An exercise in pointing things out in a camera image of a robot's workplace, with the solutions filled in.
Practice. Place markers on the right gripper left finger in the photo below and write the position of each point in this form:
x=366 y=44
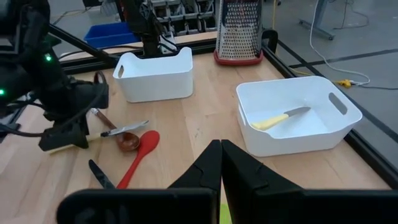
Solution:
x=186 y=205

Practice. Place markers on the red silicone spoon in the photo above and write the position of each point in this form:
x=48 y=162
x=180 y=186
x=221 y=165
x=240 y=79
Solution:
x=148 y=141

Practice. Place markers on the green silicone spoon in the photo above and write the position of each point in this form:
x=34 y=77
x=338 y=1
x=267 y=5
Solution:
x=225 y=216

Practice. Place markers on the grey table foot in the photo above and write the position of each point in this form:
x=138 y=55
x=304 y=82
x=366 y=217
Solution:
x=317 y=29

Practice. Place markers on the blue plastic crate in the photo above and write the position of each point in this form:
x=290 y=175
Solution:
x=109 y=35

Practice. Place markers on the brown wooden spoon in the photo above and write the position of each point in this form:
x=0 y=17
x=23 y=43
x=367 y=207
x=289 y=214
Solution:
x=127 y=141

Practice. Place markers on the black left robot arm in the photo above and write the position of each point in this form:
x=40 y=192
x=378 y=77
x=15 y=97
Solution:
x=25 y=62

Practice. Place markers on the grey parts shelf rack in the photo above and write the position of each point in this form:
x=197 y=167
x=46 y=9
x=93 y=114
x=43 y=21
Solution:
x=186 y=15

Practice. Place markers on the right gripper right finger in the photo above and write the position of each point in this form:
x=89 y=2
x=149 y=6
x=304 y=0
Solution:
x=264 y=205

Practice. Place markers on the white plastic bin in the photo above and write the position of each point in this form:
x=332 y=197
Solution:
x=295 y=143
x=155 y=84

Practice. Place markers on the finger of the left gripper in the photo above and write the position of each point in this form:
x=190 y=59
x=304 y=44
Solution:
x=62 y=138

